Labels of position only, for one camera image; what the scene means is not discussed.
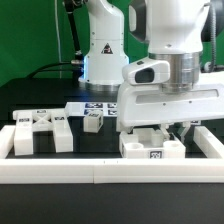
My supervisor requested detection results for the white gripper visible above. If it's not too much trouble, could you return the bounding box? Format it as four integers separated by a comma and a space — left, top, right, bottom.
116, 72, 224, 140

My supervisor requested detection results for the white chair seat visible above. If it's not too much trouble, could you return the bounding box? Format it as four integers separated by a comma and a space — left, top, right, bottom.
119, 128, 186, 159

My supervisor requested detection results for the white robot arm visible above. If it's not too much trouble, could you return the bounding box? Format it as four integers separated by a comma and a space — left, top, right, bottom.
80, 0, 224, 132

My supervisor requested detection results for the white U-shaped fence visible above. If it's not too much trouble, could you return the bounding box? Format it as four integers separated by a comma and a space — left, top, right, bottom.
0, 125, 224, 184

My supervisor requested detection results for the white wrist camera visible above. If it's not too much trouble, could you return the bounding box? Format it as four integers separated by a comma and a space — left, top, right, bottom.
122, 58, 170, 85

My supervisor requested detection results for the grey hose cable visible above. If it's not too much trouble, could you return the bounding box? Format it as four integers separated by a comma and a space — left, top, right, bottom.
203, 1, 219, 73

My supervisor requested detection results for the white marker base plate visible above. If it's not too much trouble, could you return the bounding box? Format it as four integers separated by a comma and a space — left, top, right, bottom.
65, 102, 117, 117

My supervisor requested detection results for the black cable bundle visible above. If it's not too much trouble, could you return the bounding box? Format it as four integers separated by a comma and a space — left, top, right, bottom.
26, 0, 86, 79

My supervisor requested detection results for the white chair back frame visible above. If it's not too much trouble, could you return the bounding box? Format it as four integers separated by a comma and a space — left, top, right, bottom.
13, 109, 73, 156

